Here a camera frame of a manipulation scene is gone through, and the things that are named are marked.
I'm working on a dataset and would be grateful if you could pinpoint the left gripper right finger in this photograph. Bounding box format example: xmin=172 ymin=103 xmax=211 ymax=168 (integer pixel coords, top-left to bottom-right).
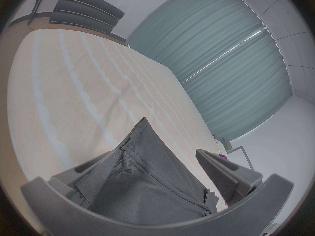
xmin=196 ymin=149 xmax=263 ymax=204

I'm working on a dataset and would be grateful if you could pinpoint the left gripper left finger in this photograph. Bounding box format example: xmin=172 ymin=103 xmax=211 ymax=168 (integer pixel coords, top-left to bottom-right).
xmin=50 ymin=149 xmax=119 ymax=208

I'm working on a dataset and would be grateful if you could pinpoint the black T-shirt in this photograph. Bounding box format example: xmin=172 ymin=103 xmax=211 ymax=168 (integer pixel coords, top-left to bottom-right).
xmin=87 ymin=117 xmax=219 ymax=224

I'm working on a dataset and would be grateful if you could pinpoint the bed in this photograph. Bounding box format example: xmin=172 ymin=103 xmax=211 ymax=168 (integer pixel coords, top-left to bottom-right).
xmin=6 ymin=29 xmax=254 ymax=221

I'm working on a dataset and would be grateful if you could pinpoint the white printed pillow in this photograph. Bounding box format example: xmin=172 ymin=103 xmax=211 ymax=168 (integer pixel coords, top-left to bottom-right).
xmin=214 ymin=138 xmax=228 ymax=157

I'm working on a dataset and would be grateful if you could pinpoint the grey bedside table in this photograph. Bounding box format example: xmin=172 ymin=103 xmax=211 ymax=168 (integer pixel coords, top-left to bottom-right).
xmin=213 ymin=134 xmax=233 ymax=150

